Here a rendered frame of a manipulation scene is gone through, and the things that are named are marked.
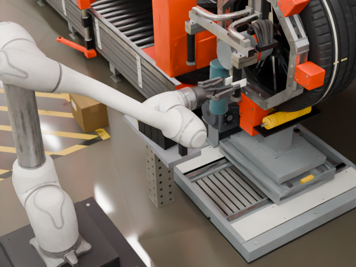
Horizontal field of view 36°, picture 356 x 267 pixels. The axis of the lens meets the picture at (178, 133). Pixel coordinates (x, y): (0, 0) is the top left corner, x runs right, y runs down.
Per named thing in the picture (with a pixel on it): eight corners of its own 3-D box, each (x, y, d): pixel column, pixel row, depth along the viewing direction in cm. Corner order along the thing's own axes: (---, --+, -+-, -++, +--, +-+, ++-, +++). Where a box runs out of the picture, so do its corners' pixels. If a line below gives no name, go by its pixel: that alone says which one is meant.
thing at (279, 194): (333, 180, 280) (336, 166, 274) (277, 207, 265) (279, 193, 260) (271, 131, 314) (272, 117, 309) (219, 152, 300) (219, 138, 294)
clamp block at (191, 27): (208, 30, 237) (208, 18, 234) (190, 35, 234) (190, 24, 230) (202, 25, 241) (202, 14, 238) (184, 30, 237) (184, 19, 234)
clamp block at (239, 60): (257, 63, 214) (258, 51, 211) (238, 69, 210) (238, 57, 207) (249, 58, 217) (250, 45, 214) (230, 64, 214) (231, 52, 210)
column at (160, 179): (175, 201, 283) (172, 135, 257) (158, 208, 279) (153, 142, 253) (165, 189, 290) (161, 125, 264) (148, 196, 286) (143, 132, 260)
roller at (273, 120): (314, 113, 258) (316, 103, 255) (265, 133, 247) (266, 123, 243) (306, 107, 262) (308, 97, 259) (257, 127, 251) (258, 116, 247)
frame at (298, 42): (299, 124, 236) (316, 4, 203) (287, 129, 233) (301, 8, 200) (226, 70, 273) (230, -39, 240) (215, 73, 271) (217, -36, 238)
